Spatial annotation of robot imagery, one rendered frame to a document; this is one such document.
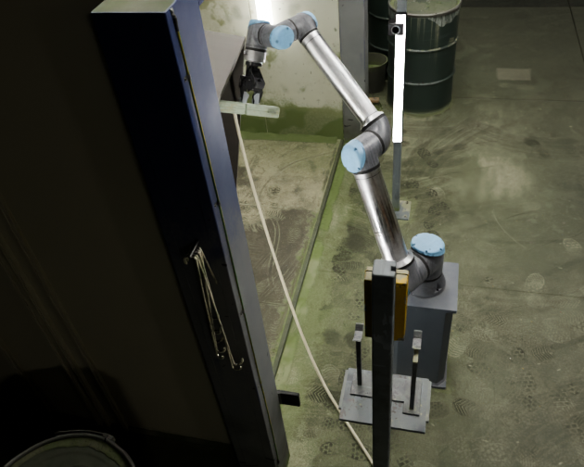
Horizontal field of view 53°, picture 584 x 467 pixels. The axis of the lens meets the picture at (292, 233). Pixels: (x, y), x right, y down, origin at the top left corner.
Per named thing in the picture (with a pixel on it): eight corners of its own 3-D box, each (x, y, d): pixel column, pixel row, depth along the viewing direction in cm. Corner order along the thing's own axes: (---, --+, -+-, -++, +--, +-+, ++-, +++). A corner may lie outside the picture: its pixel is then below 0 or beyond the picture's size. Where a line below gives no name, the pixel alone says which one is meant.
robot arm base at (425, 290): (446, 270, 283) (448, 256, 277) (444, 299, 270) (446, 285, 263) (406, 266, 288) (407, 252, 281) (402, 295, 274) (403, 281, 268)
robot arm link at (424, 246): (450, 267, 271) (452, 239, 260) (426, 287, 264) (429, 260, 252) (423, 252, 280) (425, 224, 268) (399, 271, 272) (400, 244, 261)
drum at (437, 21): (382, 86, 546) (383, -10, 487) (444, 80, 544) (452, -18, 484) (391, 119, 503) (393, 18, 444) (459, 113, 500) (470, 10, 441)
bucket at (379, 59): (385, 96, 532) (386, 68, 513) (353, 95, 539) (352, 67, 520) (388, 80, 554) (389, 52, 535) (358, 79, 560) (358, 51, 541)
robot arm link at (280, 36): (296, 19, 232) (275, 18, 240) (274, 31, 226) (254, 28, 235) (300, 44, 237) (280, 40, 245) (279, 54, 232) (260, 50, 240)
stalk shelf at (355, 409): (338, 421, 216) (338, 418, 215) (349, 369, 232) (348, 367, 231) (425, 435, 209) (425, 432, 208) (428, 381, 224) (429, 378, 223)
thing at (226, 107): (263, 101, 269) (282, 107, 249) (261, 112, 270) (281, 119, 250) (157, 89, 248) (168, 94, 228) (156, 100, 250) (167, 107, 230)
